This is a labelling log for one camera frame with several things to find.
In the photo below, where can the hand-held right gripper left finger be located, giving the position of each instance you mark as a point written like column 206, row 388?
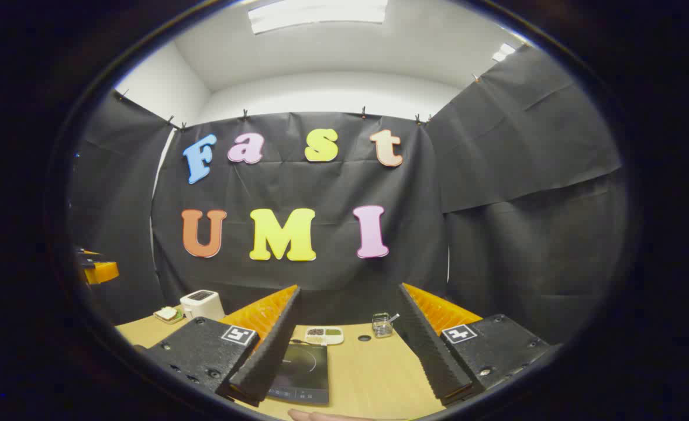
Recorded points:
column 268, row 356

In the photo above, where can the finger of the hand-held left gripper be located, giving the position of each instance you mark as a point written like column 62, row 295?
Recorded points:
column 102, row 272

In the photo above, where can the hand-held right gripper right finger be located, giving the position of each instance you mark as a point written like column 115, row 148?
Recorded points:
column 432, row 356

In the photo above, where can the black induction cooktop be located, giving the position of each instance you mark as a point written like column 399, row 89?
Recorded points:
column 306, row 371

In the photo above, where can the white divided seasoning dish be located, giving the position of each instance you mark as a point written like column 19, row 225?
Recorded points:
column 324, row 335

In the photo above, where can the sandwich with lettuce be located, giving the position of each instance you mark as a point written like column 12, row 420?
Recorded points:
column 168, row 314

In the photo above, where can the white rectangular plate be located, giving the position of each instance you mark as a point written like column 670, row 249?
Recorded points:
column 169, row 321

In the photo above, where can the white toaster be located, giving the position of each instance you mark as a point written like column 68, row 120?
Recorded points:
column 203, row 305

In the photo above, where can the black backdrop cloth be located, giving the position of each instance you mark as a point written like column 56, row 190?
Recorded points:
column 321, row 187

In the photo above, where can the small ceiling light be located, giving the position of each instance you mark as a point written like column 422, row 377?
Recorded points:
column 503, row 52

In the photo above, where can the large ceiling light panel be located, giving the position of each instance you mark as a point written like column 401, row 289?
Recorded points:
column 318, row 14

